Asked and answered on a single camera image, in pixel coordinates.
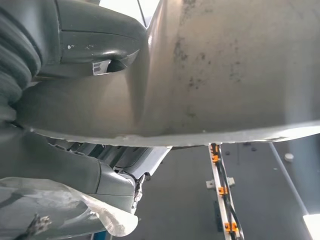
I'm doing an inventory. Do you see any metal ceiling cable rail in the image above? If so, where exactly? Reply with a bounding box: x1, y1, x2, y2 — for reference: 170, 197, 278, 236
206, 143, 245, 240

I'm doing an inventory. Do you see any bright ceiling light panel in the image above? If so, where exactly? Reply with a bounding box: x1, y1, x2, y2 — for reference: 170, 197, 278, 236
303, 213, 320, 240

